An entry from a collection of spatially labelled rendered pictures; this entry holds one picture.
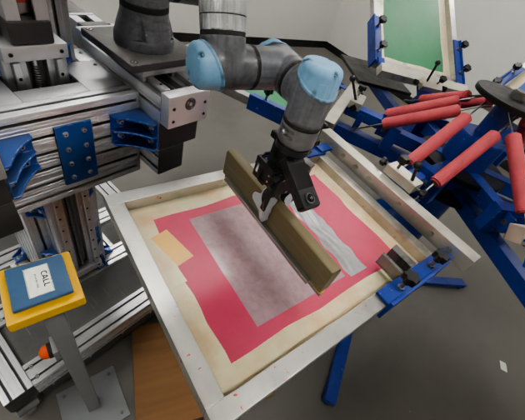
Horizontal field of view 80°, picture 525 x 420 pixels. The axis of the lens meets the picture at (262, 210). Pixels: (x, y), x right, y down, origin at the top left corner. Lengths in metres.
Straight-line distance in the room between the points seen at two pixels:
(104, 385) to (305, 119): 1.42
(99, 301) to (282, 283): 0.99
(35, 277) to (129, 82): 0.53
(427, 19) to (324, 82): 1.97
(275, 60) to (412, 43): 1.73
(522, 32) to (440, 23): 2.61
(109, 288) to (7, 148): 0.94
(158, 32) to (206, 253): 0.56
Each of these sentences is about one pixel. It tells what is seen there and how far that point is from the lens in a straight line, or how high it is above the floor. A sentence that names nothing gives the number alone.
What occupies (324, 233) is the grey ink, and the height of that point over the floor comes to 0.96.
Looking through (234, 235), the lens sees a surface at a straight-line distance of 0.86.
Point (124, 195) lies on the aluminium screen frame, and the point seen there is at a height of 0.99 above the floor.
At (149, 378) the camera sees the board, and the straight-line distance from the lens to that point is 1.65.
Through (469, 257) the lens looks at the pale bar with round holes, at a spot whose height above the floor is 1.04.
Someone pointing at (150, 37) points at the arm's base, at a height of 1.30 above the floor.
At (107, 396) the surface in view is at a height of 0.01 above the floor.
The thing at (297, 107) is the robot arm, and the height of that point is 1.38.
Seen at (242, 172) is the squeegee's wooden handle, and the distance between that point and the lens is 0.77.
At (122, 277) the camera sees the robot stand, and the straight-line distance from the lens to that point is 1.65.
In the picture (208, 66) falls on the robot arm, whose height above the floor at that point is 1.41.
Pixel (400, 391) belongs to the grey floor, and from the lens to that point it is 2.06.
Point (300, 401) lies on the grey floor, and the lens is 1.77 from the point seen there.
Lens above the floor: 1.61
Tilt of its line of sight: 43 degrees down
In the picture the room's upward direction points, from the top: 21 degrees clockwise
